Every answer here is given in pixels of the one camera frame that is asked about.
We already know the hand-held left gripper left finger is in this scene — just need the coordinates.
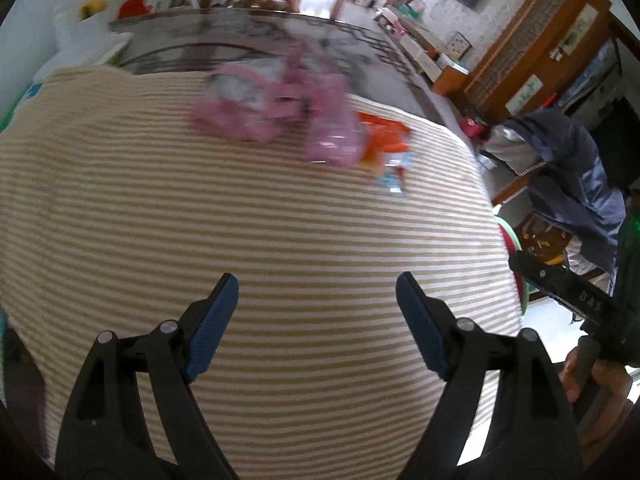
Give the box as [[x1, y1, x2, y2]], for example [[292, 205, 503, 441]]
[[54, 272, 240, 480]]

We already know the red box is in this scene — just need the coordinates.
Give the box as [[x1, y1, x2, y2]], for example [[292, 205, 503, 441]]
[[118, 0, 152, 20]]

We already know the beige striped cloth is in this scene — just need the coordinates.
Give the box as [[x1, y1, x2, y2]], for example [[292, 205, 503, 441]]
[[0, 65, 526, 472]]

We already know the wooden lattice partition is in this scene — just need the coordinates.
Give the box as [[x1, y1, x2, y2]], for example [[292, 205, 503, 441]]
[[465, 0, 614, 126]]

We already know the low television cabinet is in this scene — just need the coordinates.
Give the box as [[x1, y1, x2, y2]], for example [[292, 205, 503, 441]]
[[375, 5, 471, 96]]

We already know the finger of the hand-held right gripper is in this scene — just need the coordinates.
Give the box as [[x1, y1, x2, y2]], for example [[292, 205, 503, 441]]
[[507, 250, 581, 307]]

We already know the person's right hand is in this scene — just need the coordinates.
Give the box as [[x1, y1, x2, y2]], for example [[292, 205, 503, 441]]
[[562, 346, 635, 455]]

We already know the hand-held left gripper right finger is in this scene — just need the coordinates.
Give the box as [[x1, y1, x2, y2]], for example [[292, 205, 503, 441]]
[[395, 271, 584, 480]]

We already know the pink plastic bag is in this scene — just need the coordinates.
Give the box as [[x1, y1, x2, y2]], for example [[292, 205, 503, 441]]
[[190, 42, 368, 167]]

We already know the orange snack wrapper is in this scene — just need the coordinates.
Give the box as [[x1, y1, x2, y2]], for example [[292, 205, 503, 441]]
[[357, 114, 417, 197]]

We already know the blue grey jacket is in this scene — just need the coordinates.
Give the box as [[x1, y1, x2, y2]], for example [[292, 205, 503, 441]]
[[482, 110, 629, 281]]

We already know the red stool green rim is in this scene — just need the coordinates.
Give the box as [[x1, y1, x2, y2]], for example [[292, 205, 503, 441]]
[[492, 212, 534, 317]]

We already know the small picture frame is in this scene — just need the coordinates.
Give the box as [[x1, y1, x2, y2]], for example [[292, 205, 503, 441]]
[[447, 32, 474, 59]]

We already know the wooden chair under jacket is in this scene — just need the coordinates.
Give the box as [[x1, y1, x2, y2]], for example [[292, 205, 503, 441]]
[[492, 180, 617, 292]]

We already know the white plastic container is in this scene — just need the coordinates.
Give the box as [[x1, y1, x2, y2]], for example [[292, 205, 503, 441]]
[[52, 7, 134, 66]]

